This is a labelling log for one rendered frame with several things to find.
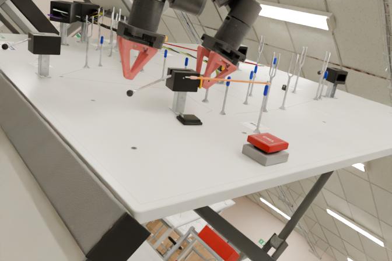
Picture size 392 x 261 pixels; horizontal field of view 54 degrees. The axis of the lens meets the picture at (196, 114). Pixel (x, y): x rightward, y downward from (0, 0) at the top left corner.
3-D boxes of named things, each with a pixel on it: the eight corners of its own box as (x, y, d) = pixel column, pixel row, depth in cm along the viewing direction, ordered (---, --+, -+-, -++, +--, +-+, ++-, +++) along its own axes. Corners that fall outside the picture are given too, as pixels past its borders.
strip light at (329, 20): (328, 18, 364) (332, 13, 365) (235, 0, 455) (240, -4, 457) (331, 32, 375) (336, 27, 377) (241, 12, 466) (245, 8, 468)
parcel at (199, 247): (205, 260, 758) (214, 249, 765) (192, 247, 788) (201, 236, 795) (211, 266, 779) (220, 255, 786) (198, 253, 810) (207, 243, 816)
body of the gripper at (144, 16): (146, 38, 79) (156, 2, 78) (164, 46, 70) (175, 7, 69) (115, 29, 76) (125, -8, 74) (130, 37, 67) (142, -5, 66)
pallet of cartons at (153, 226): (141, 242, 973) (161, 220, 991) (126, 225, 1035) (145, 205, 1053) (165, 261, 1048) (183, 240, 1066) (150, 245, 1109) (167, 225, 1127)
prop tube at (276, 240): (276, 249, 96) (344, 152, 101) (268, 243, 98) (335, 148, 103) (280, 253, 98) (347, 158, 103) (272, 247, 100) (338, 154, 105)
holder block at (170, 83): (165, 85, 81) (167, 67, 80) (189, 86, 84) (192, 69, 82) (172, 91, 78) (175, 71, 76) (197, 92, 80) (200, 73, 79)
